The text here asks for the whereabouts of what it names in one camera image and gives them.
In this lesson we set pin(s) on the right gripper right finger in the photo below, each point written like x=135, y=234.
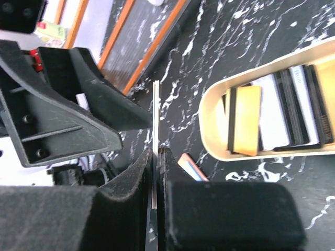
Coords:
x=216, y=215

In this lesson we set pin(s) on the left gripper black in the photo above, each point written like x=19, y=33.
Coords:
x=47, y=129

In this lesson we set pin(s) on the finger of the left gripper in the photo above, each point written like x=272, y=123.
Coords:
x=71, y=72

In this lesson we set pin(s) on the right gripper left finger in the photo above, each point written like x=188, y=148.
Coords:
x=110, y=217

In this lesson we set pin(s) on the gold card black stripe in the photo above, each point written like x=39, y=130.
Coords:
x=151, y=237

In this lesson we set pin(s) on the beige oval tray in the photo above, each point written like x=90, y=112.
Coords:
x=213, y=123

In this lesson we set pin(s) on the stack of cards in tray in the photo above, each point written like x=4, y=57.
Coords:
x=282, y=111

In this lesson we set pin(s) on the green white staples box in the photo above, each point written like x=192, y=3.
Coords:
x=51, y=35

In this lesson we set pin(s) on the orange wooden shelf rack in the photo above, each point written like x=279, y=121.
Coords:
x=123, y=36

